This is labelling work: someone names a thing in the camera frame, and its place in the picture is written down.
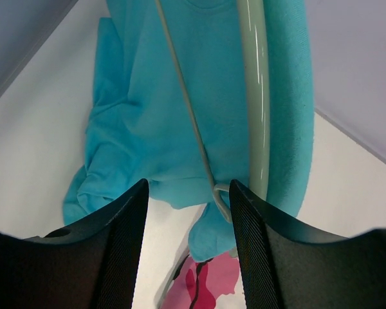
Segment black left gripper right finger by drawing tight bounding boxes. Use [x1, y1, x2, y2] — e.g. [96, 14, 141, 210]
[229, 180, 386, 308]

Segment pink camouflage trousers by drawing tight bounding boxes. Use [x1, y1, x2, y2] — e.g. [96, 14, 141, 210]
[158, 253, 246, 309]

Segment clear green hanger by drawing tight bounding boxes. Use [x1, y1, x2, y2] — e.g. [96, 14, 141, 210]
[155, 1, 270, 225]

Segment turquoise t-shirt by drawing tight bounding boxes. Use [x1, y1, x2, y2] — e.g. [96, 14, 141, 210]
[62, 1, 314, 262]

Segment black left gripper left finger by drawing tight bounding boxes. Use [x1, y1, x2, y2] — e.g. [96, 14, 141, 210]
[0, 180, 148, 308]

